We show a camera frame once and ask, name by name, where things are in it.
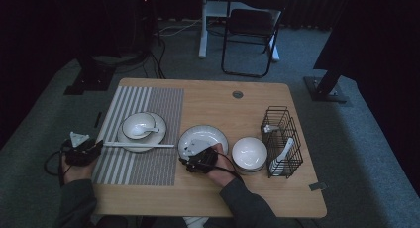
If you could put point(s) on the white utensil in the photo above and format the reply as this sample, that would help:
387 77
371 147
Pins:
270 129

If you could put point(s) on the black folding chair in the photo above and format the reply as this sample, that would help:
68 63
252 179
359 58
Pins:
252 21

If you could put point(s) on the white plate with dark rim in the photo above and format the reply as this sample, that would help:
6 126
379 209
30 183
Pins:
201 133
158 130

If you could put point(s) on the grey tape piece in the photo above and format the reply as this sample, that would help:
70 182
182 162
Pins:
318 186

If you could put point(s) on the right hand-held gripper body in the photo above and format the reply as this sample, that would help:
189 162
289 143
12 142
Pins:
203 160

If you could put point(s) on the small black strip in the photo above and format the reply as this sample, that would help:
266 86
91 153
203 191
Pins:
98 119

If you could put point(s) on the grey round stand base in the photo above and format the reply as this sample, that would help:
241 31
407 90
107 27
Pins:
115 60

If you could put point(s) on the black metal stand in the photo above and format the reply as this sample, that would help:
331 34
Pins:
89 79
325 89

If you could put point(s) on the white chopstick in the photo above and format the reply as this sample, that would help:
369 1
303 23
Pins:
138 143

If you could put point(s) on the grey striped placemat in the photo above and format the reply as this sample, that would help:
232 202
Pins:
158 102

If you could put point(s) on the white ceramic spoon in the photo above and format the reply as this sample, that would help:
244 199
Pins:
284 152
140 130

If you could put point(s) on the person's left hand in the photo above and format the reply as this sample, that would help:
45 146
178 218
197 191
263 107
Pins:
77 173

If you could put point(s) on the white table foot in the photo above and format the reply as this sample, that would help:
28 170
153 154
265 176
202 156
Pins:
196 222

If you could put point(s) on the grey table grommet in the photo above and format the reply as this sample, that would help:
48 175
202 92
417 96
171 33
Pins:
237 94

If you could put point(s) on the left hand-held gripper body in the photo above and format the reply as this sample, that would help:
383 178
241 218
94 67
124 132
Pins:
79 153

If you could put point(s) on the dark curtain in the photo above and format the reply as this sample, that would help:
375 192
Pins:
379 39
29 56

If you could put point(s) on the white desk frame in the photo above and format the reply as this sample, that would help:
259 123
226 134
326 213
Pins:
203 29

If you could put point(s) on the person's right hand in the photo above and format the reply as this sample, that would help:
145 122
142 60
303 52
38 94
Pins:
223 171

